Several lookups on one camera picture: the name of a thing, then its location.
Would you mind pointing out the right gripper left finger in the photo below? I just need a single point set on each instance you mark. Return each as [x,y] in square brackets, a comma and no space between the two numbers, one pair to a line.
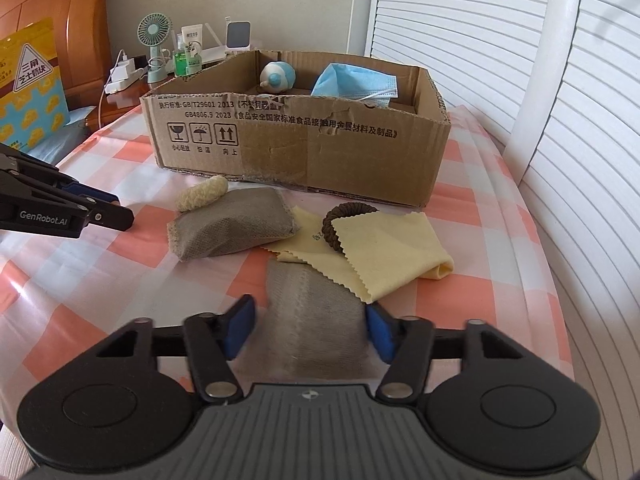
[209,341]

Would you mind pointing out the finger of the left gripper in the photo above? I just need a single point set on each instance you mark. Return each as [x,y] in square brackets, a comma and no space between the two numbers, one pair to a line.
[106,214]
[86,192]

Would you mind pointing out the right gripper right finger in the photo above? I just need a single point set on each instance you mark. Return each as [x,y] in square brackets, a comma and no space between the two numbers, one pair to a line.
[408,346]

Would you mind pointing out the grey fabric pouch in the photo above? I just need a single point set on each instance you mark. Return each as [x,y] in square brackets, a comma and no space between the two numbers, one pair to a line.
[239,220]
[313,329]

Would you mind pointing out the blue round plush toy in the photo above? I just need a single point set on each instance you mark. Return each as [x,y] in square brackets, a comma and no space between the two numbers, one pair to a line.
[277,77]

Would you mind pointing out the blue surgical face mask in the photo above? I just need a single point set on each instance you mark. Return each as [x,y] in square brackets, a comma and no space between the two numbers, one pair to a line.
[351,82]

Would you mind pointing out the wooden nightstand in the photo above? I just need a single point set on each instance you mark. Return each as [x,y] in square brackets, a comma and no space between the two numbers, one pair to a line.
[114,106]

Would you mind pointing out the pink checkered tablecloth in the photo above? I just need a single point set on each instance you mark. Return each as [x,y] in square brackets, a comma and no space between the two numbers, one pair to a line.
[61,296]

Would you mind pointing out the yellow cleaning cloth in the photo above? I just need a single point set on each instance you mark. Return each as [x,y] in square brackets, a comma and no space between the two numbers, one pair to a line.
[379,252]

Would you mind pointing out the yellow snack bag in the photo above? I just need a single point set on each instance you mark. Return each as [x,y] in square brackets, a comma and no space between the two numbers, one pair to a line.
[33,102]

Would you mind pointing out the cream knitted scrunchie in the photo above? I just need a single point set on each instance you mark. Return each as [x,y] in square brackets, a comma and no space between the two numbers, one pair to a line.
[202,194]

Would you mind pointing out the white power adapter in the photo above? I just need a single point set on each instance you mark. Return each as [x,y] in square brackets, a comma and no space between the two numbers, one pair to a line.
[122,76]

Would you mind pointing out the green tube bottle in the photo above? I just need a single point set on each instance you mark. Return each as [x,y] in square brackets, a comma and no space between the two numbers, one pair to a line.
[193,61]

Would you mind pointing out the brown cardboard box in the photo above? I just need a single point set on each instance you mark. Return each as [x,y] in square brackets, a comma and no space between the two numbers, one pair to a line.
[220,122]

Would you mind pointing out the green handheld fan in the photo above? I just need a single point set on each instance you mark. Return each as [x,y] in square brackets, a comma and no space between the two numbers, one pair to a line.
[152,31]

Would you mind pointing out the white phone stand mirror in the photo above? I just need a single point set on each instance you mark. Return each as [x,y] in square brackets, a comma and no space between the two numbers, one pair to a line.
[238,36]

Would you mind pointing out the white louvered closet door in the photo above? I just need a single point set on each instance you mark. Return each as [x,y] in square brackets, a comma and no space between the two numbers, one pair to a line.
[556,85]

